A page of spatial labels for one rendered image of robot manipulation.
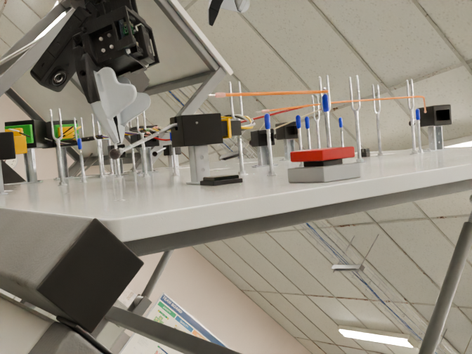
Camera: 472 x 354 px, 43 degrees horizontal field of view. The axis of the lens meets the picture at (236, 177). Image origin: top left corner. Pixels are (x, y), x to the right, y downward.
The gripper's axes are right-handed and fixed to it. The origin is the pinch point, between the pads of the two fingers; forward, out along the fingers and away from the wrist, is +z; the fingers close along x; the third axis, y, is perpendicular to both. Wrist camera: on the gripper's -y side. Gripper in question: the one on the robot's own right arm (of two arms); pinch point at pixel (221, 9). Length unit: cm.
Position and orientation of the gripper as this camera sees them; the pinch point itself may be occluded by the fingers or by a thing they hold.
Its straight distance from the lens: 83.8
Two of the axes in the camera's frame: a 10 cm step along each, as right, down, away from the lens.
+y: 8.3, 3.3, 4.4
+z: -2.9, 9.4, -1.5
